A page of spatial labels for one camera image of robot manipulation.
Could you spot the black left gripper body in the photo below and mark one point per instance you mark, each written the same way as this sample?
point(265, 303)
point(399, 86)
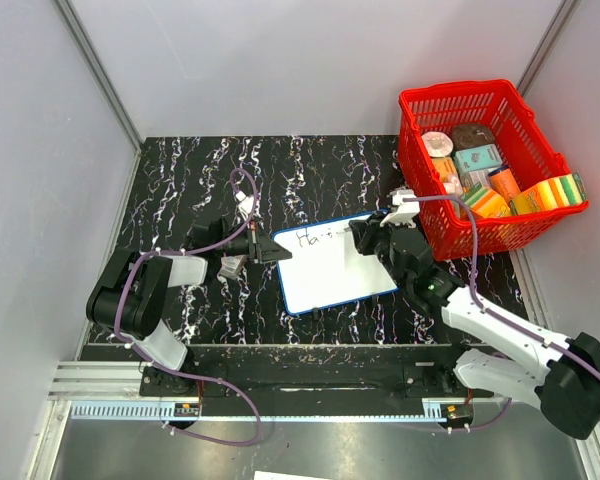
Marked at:
point(255, 253)

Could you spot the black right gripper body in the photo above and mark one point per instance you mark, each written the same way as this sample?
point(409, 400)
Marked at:
point(378, 241)

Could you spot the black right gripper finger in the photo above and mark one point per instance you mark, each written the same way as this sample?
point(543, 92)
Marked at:
point(365, 245)
point(370, 224)

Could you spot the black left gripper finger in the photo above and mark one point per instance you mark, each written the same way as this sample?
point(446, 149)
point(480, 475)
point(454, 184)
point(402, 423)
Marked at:
point(274, 255)
point(267, 245)

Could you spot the blue framed whiteboard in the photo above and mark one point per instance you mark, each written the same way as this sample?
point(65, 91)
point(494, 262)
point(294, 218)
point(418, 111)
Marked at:
point(325, 269)

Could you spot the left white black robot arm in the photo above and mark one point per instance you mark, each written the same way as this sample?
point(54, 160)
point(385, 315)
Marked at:
point(131, 301)

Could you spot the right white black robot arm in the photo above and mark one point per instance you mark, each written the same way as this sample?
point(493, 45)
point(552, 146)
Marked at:
point(554, 373)

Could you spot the orange pink package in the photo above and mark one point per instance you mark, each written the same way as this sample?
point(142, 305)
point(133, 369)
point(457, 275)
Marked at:
point(446, 169)

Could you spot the white grey box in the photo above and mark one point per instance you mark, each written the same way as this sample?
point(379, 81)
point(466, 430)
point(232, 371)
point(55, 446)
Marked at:
point(477, 177)

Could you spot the green yellow sponge box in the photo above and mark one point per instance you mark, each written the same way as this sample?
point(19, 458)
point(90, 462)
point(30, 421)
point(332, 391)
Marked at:
point(485, 202)

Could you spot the white tape roll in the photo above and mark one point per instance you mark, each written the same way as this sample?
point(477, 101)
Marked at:
point(437, 144)

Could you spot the teal box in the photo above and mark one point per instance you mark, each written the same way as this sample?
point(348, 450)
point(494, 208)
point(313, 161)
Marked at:
point(483, 157)

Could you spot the brown round item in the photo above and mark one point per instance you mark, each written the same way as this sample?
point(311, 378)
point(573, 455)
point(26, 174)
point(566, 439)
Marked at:
point(471, 135)

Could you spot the orange cylinder package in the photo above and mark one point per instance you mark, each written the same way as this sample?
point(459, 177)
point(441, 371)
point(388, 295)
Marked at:
point(504, 183)

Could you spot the red plastic basket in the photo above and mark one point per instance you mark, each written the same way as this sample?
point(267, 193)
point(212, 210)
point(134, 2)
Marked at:
point(452, 230)

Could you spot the yellow orange sponge pack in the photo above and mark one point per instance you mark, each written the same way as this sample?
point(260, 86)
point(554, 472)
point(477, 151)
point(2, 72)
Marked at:
point(550, 194)

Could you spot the white paper sheet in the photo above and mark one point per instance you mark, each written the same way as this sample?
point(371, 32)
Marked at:
point(266, 475)

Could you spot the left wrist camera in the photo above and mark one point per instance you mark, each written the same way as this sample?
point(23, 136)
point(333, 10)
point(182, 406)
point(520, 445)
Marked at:
point(245, 204)

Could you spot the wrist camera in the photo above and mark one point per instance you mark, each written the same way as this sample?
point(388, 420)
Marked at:
point(245, 204)
point(404, 208)

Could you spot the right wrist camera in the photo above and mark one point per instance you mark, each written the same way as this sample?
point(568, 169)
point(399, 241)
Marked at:
point(404, 208)

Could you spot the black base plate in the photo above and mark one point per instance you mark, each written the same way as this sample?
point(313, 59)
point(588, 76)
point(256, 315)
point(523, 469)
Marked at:
point(416, 371)

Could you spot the white slotted cable duct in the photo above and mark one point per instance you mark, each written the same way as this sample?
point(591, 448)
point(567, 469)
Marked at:
point(286, 409)

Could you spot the aluminium rail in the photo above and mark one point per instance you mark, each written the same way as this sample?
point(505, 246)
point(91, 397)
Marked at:
point(94, 380)

